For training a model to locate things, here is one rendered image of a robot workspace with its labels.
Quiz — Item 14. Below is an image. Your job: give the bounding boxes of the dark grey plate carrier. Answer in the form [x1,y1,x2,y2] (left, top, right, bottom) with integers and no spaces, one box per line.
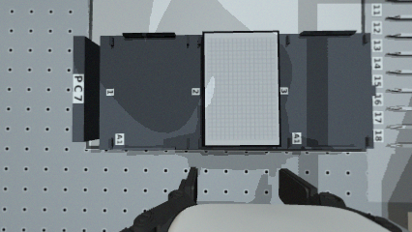
[72,30,376,151]

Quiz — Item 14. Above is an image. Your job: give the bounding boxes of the light grey multi-well plate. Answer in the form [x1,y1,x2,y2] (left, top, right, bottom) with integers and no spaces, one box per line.
[201,30,281,148]

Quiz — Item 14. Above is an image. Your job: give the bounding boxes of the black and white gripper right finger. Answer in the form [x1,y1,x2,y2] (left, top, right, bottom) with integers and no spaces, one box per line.
[279,168,402,232]

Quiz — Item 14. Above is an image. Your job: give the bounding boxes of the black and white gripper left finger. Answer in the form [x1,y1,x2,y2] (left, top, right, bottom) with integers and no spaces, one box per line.
[120,167,197,232]

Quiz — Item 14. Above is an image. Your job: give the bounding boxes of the grey perforated base plate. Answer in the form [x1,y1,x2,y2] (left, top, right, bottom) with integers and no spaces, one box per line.
[0,0,388,232]

